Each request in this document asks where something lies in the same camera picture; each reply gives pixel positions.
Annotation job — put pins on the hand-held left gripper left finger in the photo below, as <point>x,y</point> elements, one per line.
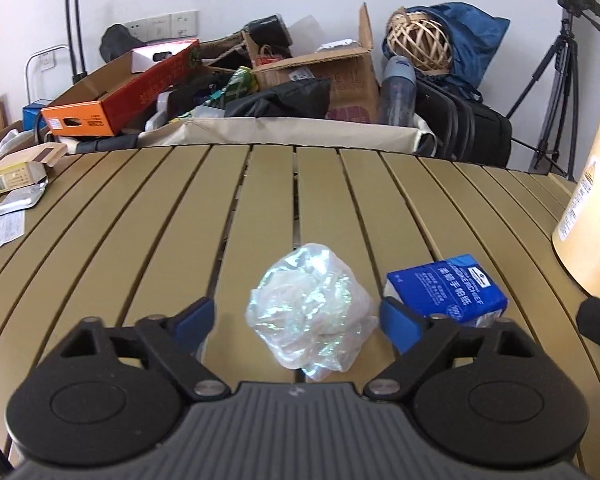
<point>194,322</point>

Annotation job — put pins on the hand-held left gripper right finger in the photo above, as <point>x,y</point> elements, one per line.
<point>400,325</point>

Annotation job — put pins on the clear plastic bag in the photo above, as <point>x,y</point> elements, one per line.
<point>305,305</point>

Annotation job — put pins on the blue tissue packet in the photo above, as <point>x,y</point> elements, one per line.
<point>445,285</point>

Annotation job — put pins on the khaki folding slatted table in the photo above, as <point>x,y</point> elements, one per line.
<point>180,235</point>

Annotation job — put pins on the yellow thermos jug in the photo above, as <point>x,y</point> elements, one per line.
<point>595,220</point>

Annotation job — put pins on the silver foil packet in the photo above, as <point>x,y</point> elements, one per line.
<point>20,200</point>

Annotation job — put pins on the white paper sheet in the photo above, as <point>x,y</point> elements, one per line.
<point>0,232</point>

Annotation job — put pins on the grey water bottle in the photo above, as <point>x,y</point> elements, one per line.
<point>397,95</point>

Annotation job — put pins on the pale yellow small box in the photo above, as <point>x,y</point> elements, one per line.
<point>20,170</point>

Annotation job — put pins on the long orange box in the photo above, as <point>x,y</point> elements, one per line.
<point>130,95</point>

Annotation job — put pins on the black pouch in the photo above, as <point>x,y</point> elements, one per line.
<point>280,100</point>

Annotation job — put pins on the green striped packet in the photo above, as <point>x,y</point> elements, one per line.
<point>240,85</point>

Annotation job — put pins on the small blue box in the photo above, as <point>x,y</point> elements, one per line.
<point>32,116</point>

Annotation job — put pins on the wicker ball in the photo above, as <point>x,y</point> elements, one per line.
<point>420,40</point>

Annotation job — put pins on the black cloth bag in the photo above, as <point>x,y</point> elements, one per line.
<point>120,42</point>

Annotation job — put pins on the dark blue bag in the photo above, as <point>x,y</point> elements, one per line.
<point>475,45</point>

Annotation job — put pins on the black cylindrical case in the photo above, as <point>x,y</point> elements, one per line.
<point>270,31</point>

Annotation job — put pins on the black tripod with camera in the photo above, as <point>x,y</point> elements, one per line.
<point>562,70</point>

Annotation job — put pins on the white wall socket strip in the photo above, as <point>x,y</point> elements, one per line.
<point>160,26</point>

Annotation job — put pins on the chrome tube frame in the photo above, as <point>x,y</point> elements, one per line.
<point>32,60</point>

